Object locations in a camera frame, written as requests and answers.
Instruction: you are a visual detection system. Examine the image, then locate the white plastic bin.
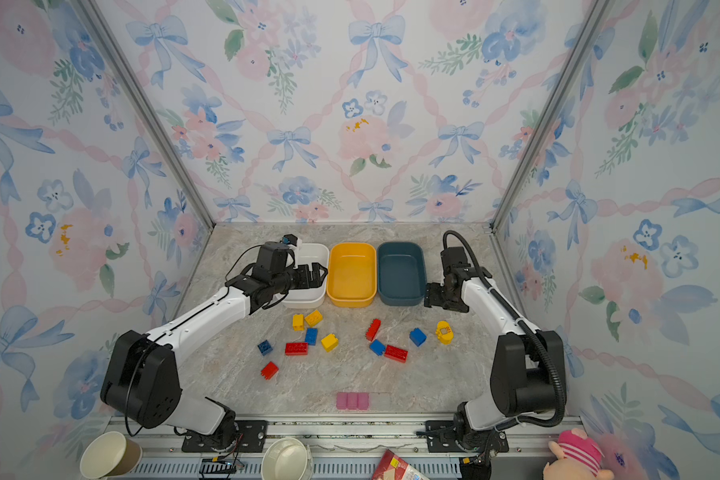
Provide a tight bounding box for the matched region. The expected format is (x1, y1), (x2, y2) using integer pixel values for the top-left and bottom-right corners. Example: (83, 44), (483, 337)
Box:
(283, 243), (330, 310)

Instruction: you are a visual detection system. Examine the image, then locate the yellow plastic bin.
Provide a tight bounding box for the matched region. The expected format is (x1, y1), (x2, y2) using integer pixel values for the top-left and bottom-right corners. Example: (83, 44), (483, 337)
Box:
(327, 242), (378, 308)

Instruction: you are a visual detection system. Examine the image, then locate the yellow brick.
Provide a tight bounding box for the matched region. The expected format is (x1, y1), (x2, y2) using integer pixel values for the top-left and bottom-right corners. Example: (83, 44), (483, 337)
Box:
(292, 314), (305, 331)
(321, 334), (339, 352)

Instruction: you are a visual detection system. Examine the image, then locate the dark teal plastic bin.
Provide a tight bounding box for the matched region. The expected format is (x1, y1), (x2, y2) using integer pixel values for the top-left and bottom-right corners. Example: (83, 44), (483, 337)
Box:
(377, 241), (427, 307)

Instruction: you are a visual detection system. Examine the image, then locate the yellow curved lego piece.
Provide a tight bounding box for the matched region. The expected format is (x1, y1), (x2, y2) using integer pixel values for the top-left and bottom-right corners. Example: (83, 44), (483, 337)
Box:
(436, 321), (454, 345)

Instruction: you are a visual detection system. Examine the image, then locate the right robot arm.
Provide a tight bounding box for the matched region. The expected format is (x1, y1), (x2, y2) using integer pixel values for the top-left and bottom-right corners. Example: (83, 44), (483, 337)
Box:
(424, 247), (567, 437)

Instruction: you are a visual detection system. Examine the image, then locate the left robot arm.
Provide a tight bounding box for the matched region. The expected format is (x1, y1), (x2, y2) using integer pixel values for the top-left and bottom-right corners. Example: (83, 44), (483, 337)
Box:
(100, 235), (329, 446)

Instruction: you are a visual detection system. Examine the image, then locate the yellow brick studs up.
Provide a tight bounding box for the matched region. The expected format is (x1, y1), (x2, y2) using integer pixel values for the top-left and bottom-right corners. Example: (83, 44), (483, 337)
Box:
(305, 310), (323, 328)

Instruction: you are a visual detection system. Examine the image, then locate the blue small brick left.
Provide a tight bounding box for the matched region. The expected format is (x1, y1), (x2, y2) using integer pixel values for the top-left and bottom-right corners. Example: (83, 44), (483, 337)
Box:
(257, 340), (272, 356)

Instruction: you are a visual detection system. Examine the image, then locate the red small brick front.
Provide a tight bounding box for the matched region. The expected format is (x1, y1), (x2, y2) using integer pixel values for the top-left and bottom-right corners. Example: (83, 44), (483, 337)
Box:
(260, 362), (279, 380)

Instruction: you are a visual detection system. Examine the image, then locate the pink block strip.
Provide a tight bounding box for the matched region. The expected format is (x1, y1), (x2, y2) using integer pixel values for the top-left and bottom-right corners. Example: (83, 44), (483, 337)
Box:
(335, 392), (370, 411)

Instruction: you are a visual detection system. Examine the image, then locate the white paper cup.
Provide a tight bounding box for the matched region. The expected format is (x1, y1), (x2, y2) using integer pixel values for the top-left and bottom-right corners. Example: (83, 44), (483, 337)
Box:
(261, 437), (314, 480)

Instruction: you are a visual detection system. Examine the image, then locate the red snack box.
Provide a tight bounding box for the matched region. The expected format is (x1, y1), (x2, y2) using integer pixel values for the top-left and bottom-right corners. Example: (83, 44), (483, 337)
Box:
(371, 449), (428, 480)

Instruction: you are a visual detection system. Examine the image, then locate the pink plush toy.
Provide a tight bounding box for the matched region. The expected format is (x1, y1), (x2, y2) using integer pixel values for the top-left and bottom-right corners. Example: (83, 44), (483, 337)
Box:
(542, 428), (615, 480)

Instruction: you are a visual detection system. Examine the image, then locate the brown paper cup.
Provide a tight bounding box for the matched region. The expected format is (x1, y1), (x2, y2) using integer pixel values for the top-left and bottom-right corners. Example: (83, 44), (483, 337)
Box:
(80, 431), (143, 479)

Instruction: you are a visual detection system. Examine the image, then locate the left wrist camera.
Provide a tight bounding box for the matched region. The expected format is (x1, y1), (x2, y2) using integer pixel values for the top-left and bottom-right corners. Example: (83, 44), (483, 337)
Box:
(281, 234), (299, 247)

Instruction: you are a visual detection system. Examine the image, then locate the aluminium front rail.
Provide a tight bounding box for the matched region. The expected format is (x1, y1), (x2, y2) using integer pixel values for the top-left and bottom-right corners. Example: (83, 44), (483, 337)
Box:
(105, 411), (583, 458)

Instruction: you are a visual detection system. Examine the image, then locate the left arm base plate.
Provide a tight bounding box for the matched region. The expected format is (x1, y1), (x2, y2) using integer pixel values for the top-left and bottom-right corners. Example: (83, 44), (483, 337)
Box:
(181, 419), (269, 454)

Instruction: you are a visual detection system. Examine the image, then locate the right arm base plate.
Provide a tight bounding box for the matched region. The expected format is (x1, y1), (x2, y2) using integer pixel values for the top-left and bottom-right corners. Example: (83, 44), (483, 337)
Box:
(416, 420), (509, 456)

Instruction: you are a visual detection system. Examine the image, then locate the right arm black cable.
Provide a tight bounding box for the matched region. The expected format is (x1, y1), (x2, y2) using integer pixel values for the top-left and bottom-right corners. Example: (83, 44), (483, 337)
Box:
(442, 229), (568, 428)

